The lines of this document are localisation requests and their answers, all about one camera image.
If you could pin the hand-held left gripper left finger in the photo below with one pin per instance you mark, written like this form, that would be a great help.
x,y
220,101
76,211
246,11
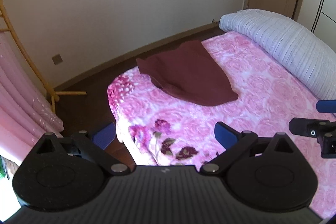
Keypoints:
x,y
103,136

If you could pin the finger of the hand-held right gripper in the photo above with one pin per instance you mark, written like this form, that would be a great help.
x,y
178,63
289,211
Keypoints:
x,y
326,106
302,128

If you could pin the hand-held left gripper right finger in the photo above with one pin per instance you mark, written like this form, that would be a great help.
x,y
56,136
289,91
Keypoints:
x,y
224,134

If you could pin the brown knitted vest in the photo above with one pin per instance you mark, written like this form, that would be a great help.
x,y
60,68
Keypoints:
x,y
189,74

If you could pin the pink floral bed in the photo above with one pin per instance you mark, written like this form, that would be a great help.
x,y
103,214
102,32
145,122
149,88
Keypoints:
x,y
262,92

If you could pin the white striped quilt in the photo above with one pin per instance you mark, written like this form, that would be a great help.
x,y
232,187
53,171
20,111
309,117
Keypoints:
x,y
283,40

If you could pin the pink curtain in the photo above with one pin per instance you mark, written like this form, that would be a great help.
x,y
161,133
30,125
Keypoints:
x,y
18,108

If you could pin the wooden coat rack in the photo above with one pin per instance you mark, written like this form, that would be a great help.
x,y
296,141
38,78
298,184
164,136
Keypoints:
x,y
26,56

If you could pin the wall socket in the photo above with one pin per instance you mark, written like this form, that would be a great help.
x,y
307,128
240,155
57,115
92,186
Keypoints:
x,y
57,59

